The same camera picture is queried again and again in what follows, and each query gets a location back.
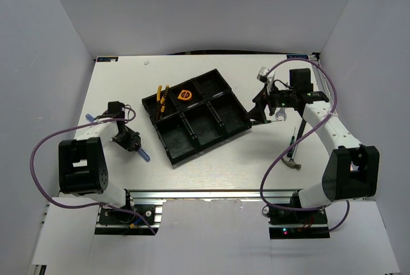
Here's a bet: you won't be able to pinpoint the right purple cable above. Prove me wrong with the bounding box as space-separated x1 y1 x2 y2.
259 58 350 233

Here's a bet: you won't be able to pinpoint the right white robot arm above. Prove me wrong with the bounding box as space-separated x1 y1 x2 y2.
247 67 380 223

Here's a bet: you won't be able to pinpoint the yellow long-nose pliers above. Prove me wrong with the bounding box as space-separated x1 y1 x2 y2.
156 85 162 120

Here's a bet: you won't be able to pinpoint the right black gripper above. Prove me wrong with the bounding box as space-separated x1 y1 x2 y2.
245 81 296 123

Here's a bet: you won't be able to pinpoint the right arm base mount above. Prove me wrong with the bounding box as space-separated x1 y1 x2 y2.
261 205 330 240

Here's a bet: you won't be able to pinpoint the silver wrench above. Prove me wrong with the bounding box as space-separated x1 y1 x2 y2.
275 108 287 121

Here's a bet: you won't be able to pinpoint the blue handle screwdriver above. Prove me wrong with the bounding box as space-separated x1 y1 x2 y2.
85 114 95 122
137 148 151 162

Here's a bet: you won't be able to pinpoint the black six-compartment tray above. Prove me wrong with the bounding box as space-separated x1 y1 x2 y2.
142 69 252 165

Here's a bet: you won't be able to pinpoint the orange tape measure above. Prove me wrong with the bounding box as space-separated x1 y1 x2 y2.
177 89 193 102

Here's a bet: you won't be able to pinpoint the black handle claw hammer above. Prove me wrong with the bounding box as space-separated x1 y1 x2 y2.
281 119 306 171

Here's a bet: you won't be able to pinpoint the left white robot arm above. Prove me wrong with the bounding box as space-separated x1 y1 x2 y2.
58 101 142 223

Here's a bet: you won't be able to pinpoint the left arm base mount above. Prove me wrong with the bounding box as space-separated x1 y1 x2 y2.
94 192 166 236

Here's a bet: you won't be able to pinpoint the yellow black pliers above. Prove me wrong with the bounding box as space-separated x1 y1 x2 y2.
159 85 170 119

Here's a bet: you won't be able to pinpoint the green black precision screwdriver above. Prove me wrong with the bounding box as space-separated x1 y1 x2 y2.
251 120 281 126

